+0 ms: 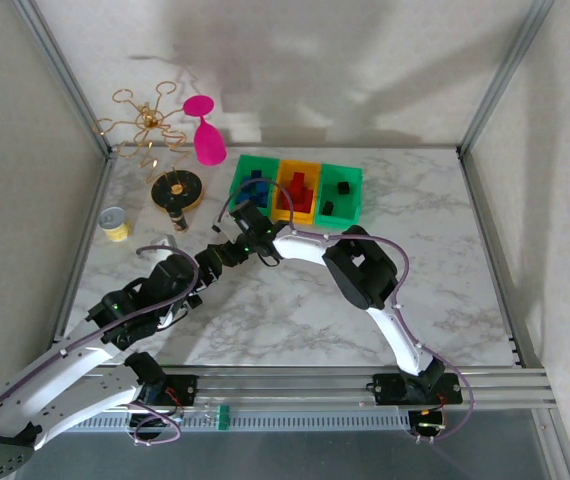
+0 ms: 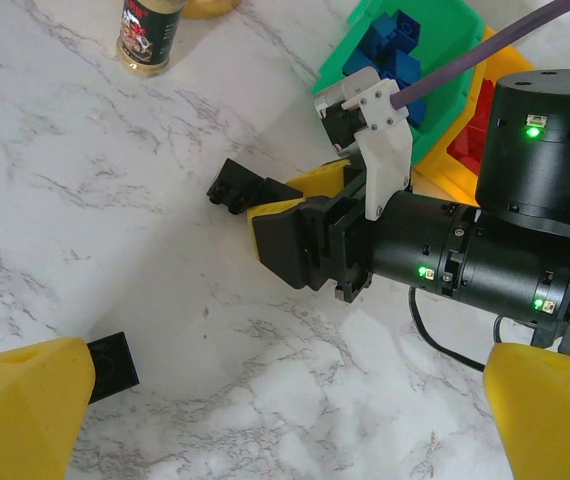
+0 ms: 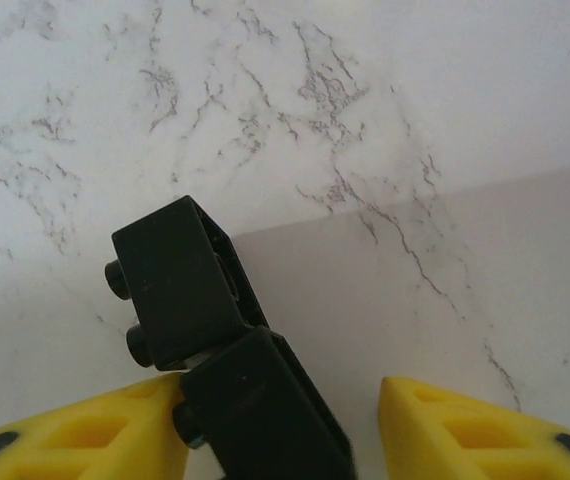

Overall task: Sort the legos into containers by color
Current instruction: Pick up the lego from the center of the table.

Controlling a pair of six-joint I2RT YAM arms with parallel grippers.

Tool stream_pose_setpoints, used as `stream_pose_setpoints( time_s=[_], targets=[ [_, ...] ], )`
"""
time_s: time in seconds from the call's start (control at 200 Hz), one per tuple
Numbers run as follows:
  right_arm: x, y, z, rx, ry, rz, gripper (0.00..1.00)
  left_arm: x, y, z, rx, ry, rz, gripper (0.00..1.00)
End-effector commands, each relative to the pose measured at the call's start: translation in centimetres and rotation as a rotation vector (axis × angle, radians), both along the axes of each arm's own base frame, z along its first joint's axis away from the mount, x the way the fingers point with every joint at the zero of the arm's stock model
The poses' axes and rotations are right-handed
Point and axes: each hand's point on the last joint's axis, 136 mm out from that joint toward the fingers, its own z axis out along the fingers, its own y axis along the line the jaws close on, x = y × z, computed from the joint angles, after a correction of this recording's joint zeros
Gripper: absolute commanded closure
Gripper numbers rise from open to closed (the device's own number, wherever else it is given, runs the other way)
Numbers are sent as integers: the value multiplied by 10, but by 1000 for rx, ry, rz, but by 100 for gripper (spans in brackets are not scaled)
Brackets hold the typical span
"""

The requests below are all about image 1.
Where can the blue lego brick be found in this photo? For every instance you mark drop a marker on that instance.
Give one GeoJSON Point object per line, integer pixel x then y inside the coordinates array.
{"type": "Point", "coordinates": [263, 188]}
{"type": "Point", "coordinates": [263, 199]}
{"type": "Point", "coordinates": [241, 198]}
{"type": "Point", "coordinates": [249, 191]}
{"type": "Point", "coordinates": [256, 175]}

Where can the red lego brick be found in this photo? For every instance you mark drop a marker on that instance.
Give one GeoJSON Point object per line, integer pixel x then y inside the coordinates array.
{"type": "Point", "coordinates": [286, 196]}
{"type": "Point", "coordinates": [297, 179]}
{"type": "Point", "coordinates": [307, 195]}
{"type": "Point", "coordinates": [306, 206]}
{"type": "Point", "coordinates": [294, 201]}

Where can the black lego brick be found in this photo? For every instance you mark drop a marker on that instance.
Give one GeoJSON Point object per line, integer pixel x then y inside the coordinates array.
{"type": "Point", "coordinates": [328, 206]}
{"type": "Point", "coordinates": [343, 187]}
{"type": "Point", "coordinates": [196, 302]}

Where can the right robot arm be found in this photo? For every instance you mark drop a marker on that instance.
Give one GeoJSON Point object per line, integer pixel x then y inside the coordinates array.
{"type": "Point", "coordinates": [360, 270]}

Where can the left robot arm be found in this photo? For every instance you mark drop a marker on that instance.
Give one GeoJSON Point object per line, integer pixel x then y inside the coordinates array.
{"type": "Point", "coordinates": [65, 370]}

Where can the small brown spice bottle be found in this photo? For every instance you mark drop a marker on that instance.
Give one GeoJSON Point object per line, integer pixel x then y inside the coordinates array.
{"type": "Point", "coordinates": [181, 221]}

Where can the yellow plastic bin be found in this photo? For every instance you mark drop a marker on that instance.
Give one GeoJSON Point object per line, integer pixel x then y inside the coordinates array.
{"type": "Point", "coordinates": [310, 217]}

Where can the small tin can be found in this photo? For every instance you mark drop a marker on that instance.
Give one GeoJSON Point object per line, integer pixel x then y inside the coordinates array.
{"type": "Point", "coordinates": [115, 227]}

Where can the green plastic bin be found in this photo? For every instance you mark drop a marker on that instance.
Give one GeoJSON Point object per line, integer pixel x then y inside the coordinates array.
{"type": "Point", "coordinates": [337, 220]}
{"type": "Point", "coordinates": [245, 165]}

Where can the pink plastic wine glass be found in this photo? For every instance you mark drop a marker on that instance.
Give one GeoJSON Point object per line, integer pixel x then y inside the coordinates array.
{"type": "Point", "coordinates": [208, 145]}

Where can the green terminal connector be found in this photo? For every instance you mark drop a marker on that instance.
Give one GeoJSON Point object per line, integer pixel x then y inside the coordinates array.
{"type": "Point", "coordinates": [223, 419]}

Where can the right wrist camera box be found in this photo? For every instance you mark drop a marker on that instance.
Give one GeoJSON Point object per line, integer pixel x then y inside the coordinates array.
{"type": "Point", "coordinates": [247, 216]}

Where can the aluminium side rail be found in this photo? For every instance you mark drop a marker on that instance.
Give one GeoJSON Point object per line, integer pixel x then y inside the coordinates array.
{"type": "Point", "coordinates": [97, 200]}
{"type": "Point", "coordinates": [482, 200]}

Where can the wide aluminium base rail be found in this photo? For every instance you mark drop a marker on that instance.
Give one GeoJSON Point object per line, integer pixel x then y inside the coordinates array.
{"type": "Point", "coordinates": [290, 390]}

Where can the thin aluminium cross rail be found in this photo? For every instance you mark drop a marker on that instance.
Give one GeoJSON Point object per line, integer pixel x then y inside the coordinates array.
{"type": "Point", "coordinates": [365, 146]}

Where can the aluminium frame post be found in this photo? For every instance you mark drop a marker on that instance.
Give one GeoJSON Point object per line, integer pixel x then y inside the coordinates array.
{"type": "Point", "coordinates": [65, 75]}
{"type": "Point", "coordinates": [505, 75]}

